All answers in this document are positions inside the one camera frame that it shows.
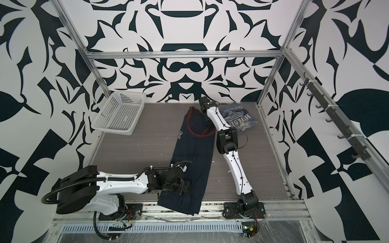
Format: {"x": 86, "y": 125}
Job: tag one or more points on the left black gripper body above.
{"x": 181, "y": 189}

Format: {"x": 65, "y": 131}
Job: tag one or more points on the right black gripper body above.
{"x": 205, "y": 117}

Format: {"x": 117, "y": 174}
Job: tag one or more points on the blue-grey tank top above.
{"x": 238, "y": 117}

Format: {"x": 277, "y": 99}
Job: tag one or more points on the dark navy tank top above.
{"x": 195, "y": 143}

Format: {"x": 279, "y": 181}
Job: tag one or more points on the white plastic laundry basket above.
{"x": 120, "y": 114}

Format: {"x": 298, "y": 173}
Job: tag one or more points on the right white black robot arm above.
{"x": 227, "y": 145}

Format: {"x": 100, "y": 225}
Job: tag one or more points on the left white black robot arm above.
{"x": 92, "y": 190}

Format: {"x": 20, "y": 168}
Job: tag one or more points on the green circuit board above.
{"x": 250, "y": 229}

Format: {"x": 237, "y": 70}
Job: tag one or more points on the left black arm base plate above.
{"x": 125, "y": 212}

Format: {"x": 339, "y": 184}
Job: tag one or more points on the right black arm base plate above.
{"x": 231, "y": 210}

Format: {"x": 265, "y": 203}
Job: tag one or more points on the white slotted cable duct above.
{"x": 172, "y": 227}

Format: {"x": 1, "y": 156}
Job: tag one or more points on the aluminium front rail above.
{"x": 212, "y": 210}

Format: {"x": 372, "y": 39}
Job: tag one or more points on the aluminium frame back crossbar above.
{"x": 182, "y": 54}

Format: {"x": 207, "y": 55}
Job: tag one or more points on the grey wall hook rack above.
{"x": 337, "y": 117}

